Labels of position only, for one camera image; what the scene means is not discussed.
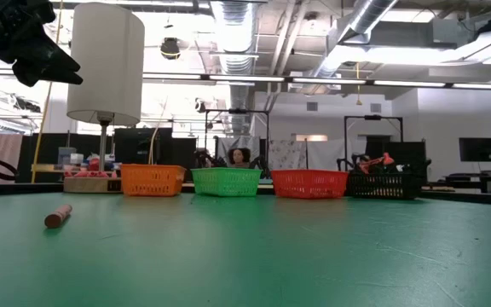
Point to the grey blue container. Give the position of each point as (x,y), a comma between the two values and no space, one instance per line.
(66,155)

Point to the green plastic basket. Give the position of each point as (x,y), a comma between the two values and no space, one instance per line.
(226,182)

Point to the black plastic basket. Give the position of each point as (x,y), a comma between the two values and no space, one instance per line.
(382,186)

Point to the metal lamp pole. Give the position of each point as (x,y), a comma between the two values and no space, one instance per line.
(102,147)

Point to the red item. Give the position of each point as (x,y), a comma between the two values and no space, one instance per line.
(94,164)

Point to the white patterned cloth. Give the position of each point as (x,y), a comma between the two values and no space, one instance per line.
(288,154)

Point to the black rig frame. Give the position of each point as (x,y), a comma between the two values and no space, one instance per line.
(237,111)
(373,117)

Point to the silver ceiling duct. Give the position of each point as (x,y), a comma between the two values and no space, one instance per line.
(356,30)
(237,47)

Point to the red tool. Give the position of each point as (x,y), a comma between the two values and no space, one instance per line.
(375,162)

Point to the black monitor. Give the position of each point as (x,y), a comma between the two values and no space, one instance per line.
(477,149)

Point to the ceiling light strip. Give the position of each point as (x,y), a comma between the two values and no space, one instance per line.
(245,78)
(407,83)

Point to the black partition panel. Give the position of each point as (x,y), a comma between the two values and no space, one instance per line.
(49,149)
(139,147)

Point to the green table mat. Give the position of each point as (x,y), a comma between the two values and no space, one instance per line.
(228,264)

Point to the person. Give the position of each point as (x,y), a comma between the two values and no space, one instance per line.
(239,157)

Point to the dark desk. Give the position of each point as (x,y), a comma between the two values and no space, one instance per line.
(467,177)

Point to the brown crayon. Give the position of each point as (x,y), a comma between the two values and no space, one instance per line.
(58,216)

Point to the white cylindrical lamp shade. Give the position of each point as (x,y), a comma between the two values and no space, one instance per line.
(105,51)

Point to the red plastic basket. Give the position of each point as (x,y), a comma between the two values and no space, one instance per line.
(309,184)

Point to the black ceiling device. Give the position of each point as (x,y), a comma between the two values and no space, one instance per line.
(170,48)

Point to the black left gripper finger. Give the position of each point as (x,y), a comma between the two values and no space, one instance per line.
(49,77)
(58,57)

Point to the orange plastic basket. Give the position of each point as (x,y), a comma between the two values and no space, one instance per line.
(151,180)

